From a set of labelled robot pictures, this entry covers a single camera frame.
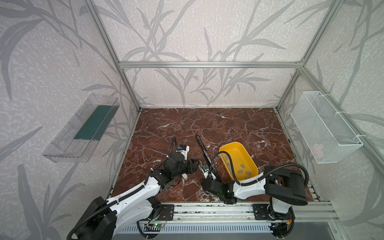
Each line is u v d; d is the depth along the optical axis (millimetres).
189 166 721
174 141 734
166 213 730
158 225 705
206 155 913
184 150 747
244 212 753
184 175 823
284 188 454
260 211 739
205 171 738
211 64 933
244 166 889
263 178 482
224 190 643
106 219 395
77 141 634
